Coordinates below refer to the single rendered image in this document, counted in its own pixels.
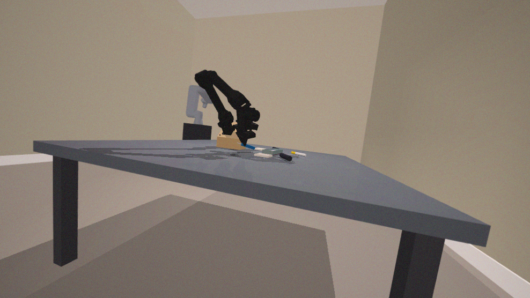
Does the small keyboard with keys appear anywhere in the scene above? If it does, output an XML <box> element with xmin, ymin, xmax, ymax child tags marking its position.
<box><xmin>262</xmin><ymin>148</ymin><xmax>283</xmax><ymax>155</ymax></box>

